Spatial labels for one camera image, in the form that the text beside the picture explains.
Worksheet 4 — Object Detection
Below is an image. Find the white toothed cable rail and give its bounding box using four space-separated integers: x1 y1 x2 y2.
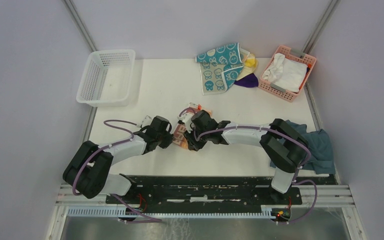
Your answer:
67 206 275 220

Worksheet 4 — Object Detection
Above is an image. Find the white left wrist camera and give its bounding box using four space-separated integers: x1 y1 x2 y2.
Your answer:
138 115 153 128

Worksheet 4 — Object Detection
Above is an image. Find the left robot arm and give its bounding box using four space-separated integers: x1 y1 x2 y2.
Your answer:
62 116 174 204

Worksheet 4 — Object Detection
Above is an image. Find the cream rabbit text towel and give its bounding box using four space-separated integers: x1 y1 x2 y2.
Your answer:
172 102 213 150

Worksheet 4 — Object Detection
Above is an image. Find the teal bunny pattern towel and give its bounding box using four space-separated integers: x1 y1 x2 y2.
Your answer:
195 42 250 96

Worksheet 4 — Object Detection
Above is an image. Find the yellow cloth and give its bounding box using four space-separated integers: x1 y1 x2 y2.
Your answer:
237 53 259 81

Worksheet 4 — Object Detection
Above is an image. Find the white plastic basket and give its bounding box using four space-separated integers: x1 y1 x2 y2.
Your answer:
76 49 136 108

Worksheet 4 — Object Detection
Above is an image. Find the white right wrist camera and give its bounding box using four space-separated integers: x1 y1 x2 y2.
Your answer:
178 112 195 130

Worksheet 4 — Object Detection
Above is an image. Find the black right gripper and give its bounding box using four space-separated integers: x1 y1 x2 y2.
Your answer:
182 123 210 152

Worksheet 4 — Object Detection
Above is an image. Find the dark teal cloth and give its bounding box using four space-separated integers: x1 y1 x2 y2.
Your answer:
285 120 336 175

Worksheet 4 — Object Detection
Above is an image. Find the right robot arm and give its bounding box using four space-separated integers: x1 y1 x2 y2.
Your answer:
178 110 311 204

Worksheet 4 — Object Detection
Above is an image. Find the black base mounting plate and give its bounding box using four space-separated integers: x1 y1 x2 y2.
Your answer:
73 174 340 215

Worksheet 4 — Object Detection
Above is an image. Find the white cloth in basket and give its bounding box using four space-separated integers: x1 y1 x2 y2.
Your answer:
262 53 308 93

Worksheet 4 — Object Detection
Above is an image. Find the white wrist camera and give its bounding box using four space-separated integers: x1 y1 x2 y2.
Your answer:
138 115 153 128
178 112 195 130

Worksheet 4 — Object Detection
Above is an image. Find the purple cloth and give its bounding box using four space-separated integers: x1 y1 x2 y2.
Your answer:
234 73 259 88

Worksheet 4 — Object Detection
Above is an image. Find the pink plastic basket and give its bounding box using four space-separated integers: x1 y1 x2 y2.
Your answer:
258 45 317 103

